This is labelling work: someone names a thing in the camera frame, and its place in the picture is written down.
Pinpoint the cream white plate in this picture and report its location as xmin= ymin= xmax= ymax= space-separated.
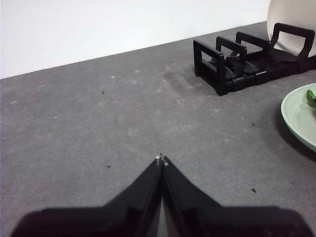
xmin=267 ymin=0 xmax=316 ymax=59

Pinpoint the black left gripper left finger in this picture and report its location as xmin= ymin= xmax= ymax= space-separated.
xmin=9 ymin=154 xmax=163 ymax=237

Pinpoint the black plate rack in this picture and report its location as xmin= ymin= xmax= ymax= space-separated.
xmin=193 ymin=23 xmax=316 ymax=97

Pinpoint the green plate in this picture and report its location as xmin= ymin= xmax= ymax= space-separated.
xmin=280 ymin=83 xmax=316 ymax=154

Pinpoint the orange carrot with green leaves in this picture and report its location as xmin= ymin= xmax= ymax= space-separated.
xmin=306 ymin=89 xmax=316 ymax=107

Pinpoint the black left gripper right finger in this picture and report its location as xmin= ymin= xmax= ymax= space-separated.
xmin=161 ymin=155 xmax=312 ymax=237

